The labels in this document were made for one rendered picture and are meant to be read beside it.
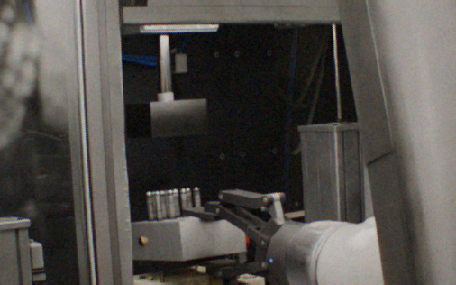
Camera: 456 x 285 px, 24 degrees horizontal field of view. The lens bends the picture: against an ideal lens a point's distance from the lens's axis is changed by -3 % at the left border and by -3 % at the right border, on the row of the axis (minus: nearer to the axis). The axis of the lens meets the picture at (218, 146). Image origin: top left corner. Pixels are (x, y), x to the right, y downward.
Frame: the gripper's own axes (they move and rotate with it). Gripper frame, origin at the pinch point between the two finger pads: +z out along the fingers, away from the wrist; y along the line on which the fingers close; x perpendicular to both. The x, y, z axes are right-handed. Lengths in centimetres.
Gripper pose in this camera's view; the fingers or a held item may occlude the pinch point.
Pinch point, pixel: (206, 237)
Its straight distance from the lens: 137.0
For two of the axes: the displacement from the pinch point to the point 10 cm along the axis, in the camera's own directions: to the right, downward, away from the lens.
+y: -0.3, -10.0, -0.9
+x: -8.2, 0.7, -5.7
